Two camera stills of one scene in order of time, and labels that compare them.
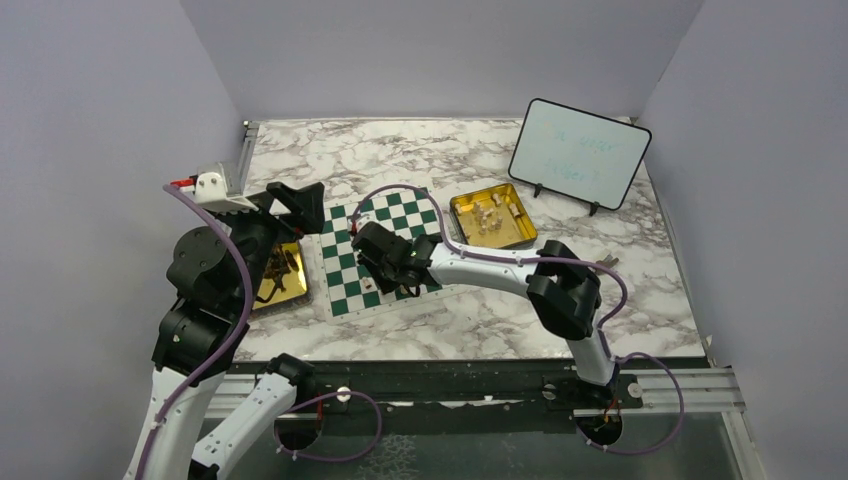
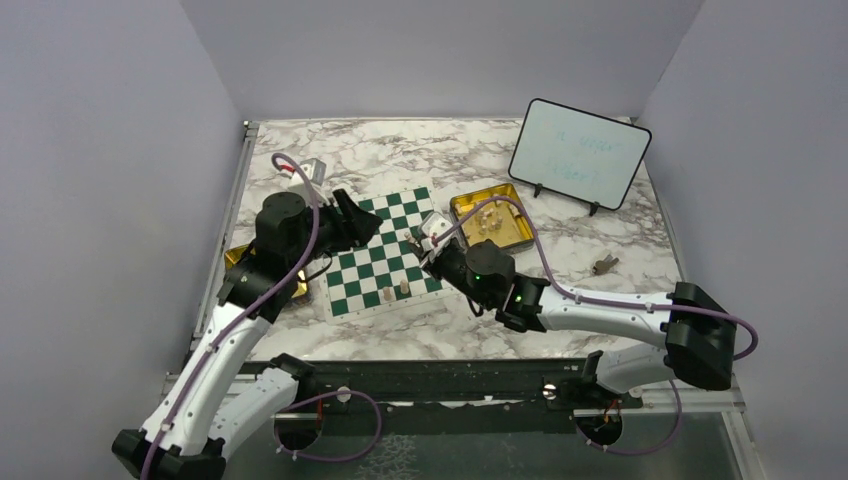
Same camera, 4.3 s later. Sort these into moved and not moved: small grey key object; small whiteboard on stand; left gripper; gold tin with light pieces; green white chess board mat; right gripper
Moved: right gripper; left gripper
Not moved: green white chess board mat; small grey key object; gold tin with light pieces; small whiteboard on stand
